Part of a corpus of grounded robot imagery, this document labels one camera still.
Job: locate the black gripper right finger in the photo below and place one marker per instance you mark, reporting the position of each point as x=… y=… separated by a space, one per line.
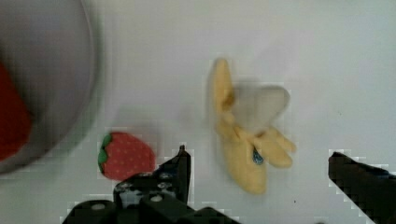
x=372 y=189

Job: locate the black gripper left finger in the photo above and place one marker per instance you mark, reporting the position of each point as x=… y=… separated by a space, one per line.
x=173 y=177

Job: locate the plush peeled banana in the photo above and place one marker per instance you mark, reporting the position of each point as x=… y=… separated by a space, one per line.
x=244 y=122

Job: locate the large plush strawberry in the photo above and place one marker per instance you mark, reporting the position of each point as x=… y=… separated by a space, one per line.
x=122 y=155

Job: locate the plush ketchup bottle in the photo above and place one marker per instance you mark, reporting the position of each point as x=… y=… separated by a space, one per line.
x=15 y=121

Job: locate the grey round plate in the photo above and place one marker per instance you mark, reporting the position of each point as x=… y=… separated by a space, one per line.
x=49 y=50

